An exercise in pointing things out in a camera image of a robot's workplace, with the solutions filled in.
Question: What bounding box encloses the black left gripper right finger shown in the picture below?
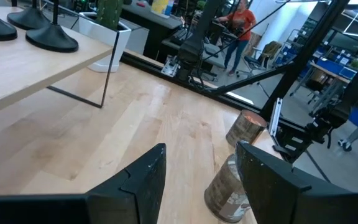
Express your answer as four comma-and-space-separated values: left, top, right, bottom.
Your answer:
235, 140, 358, 224

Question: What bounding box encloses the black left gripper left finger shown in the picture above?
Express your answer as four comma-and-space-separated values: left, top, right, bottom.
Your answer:
0, 142, 168, 224

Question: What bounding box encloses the metallic cup far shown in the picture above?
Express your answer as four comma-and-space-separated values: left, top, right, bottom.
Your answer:
225, 109, 269, 149

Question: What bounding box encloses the blue storage bin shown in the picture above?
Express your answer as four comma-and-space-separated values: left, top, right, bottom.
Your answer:
309, 46, 358, 100

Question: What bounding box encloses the office chair olive jacket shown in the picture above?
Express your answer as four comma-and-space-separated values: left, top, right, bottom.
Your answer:
243, 40, 285, 78

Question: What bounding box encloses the white square plant pot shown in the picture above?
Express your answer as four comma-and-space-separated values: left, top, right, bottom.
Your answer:
78, 11, 132, 73

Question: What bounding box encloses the backlit computer keyboard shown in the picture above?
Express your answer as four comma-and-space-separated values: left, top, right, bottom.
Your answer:
168, 27, 196, 47

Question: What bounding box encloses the grey desk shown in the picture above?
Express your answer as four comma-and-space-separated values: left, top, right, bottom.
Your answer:
121, 2, 183, 60

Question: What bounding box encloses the person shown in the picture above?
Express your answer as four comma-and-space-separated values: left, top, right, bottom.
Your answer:
216, 0, 258, 77

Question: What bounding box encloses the green cactus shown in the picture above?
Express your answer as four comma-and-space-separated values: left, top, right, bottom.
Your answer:
95, 0, 124, 32

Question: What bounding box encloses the yellow and blue package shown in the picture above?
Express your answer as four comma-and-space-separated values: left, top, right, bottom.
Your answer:
150, 0, 174, 17

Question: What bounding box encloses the white aluminium bracket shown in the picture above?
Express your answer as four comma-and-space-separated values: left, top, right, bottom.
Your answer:
268, 97, 283, 138

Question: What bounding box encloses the black frame beam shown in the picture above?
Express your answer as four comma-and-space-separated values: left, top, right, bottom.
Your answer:
211, 61, 295, 96

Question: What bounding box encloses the black aluminium frame rail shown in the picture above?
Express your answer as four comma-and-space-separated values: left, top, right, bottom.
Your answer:
119, 51, 295, 131

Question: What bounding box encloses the black frame post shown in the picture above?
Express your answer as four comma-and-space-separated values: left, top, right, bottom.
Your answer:
259, 0, 351, 121

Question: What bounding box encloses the black cable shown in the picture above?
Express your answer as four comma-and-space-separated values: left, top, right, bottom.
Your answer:
202, 2, 288, 62

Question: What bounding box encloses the wooden shelf black frame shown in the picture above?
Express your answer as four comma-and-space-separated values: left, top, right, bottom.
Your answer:
0, 6, 121, 121

